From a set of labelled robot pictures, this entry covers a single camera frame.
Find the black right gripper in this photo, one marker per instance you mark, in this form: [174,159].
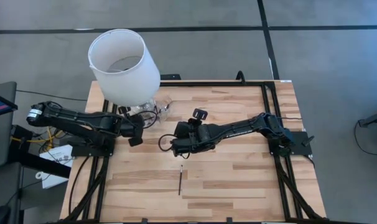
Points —
[191,137]

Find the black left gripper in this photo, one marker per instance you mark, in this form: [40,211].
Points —
[131,126]

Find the thin black makeup brush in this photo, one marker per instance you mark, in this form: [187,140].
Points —
[180,180]

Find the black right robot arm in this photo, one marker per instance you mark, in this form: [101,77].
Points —
[244,130]

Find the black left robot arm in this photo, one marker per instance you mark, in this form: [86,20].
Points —
[82,119]

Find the clear acrylic brush organizer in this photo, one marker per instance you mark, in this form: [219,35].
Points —
[166,116]

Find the white shade table lamp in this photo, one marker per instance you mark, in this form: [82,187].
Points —
[126,84]

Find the white paper box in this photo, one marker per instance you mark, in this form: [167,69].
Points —
[56,182]

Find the black monitor stand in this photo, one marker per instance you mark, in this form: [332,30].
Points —
[45,165]

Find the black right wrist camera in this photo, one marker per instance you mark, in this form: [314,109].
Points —
[200,114]

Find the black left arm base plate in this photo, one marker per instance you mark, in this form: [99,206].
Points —
[92,151]

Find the black aluminium table frame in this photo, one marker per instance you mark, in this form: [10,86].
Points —
[213,83]

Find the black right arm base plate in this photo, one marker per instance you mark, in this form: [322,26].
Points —
[300,143]

